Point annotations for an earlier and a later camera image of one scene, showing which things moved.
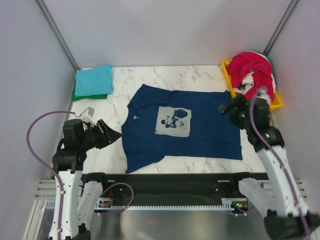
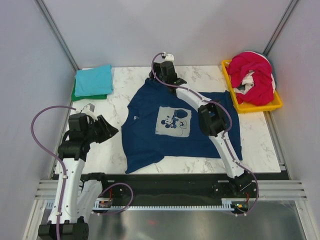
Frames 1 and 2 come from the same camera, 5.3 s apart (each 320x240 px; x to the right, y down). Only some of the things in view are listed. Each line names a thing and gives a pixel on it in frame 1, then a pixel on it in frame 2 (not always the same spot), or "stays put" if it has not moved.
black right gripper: x=239 y=103 → x=157 y=68
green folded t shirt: x=75 y=98 stays put
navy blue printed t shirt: x=158 y=123 stays put
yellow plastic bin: x=277 y=103 stays put
